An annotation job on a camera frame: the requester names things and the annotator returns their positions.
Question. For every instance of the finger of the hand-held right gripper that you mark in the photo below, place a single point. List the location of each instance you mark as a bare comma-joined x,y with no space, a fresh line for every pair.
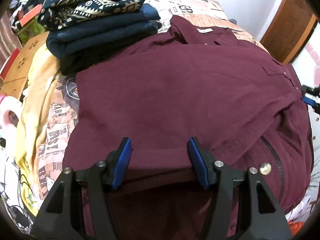
310,101

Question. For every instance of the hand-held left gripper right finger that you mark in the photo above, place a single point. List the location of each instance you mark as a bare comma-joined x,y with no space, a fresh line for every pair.
197,162

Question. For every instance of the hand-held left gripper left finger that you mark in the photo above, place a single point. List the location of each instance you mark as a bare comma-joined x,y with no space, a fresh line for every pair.
122,165

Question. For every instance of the maroon shirt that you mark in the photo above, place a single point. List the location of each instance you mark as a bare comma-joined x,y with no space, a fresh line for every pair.
175,92

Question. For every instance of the wooden door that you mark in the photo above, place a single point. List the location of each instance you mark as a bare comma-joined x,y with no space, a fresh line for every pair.
287,30

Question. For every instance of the yellow cloth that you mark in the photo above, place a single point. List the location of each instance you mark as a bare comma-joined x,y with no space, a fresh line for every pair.
35,105

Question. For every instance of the black folded garment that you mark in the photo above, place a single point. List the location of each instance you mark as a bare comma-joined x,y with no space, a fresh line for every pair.
75,65

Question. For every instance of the pink white plastic object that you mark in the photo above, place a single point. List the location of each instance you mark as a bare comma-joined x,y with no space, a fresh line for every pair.
7,110

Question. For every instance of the blue folded fleece garment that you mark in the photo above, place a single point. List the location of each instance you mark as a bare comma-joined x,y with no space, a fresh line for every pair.
100,33

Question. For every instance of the cardboard box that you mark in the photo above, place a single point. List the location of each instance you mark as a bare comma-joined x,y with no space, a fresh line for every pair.
22,62

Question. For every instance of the newspaper print bedsheet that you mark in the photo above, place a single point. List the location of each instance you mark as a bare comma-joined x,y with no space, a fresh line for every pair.
195,5

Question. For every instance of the navy patterned folded cloth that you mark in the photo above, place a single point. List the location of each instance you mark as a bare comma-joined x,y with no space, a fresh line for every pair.
87,5

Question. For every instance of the orange red tag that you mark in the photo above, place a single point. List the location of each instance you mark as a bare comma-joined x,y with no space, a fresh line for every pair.
30,15

